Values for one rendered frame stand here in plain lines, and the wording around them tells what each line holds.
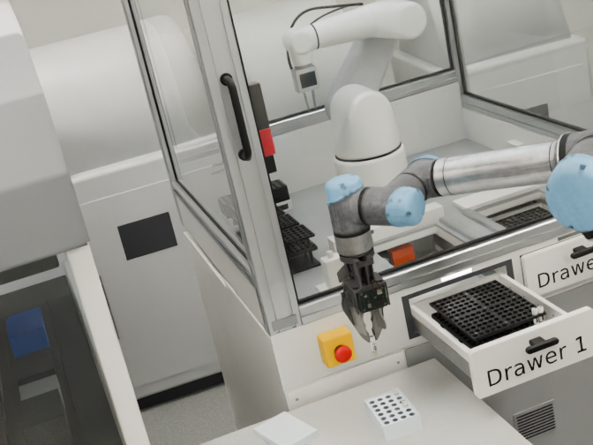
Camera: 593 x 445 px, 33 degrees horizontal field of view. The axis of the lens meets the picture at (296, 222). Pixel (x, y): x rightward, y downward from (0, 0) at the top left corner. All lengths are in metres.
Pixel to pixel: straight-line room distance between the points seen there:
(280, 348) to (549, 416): 0.77
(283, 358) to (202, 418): 1.69
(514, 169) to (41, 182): 0.86
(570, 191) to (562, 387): 1.06
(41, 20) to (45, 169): 3.47
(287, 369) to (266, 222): 0.36
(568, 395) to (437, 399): 0.53
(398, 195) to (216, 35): 0.50
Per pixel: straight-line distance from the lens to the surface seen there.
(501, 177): 1.93
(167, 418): 4.04
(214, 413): 3.98
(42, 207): 1.82
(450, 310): 2.34
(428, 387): 2.33
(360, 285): 2.00
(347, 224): 1.97
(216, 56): 2.09
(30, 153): 1.82
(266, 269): 2.22
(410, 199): 1.90
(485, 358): 2.11
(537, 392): 2.65
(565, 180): 1.71
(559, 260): 2.52
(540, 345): 2.12
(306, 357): 2.33
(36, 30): 5.26
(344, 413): 2.29
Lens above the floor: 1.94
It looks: 20 degrees down
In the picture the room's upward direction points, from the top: 13 degrees counter-clockwise
